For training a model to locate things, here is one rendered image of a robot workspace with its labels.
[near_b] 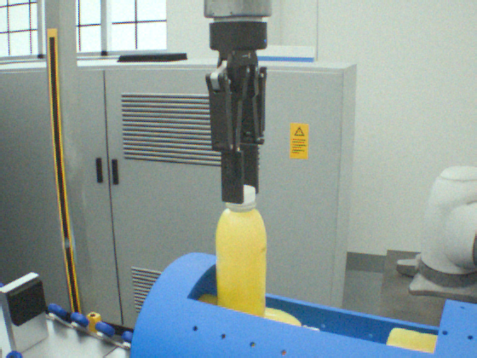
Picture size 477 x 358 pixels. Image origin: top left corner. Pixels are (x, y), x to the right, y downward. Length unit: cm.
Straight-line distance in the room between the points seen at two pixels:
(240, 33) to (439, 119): 276
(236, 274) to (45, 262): 230
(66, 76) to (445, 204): 94
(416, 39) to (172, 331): 280
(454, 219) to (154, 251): 170
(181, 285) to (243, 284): 9
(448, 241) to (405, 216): 236
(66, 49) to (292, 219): 127
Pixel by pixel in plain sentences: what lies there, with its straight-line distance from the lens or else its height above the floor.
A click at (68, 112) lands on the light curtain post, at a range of 134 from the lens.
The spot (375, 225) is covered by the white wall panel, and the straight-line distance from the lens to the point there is 351.
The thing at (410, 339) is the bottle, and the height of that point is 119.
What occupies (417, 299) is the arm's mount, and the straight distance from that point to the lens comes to 118.
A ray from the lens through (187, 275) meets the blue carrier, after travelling 76.
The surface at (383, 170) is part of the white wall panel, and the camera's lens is 340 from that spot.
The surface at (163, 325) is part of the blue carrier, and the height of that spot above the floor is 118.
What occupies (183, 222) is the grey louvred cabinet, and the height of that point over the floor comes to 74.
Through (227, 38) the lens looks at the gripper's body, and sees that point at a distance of 64.
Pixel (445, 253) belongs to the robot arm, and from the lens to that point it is 115.
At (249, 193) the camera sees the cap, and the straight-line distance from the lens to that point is 70.
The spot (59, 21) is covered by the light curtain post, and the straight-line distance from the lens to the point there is 132.
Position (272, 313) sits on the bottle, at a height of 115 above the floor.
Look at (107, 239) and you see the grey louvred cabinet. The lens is 263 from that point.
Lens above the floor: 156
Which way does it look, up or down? 16 degrees down
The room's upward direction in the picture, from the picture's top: straight up
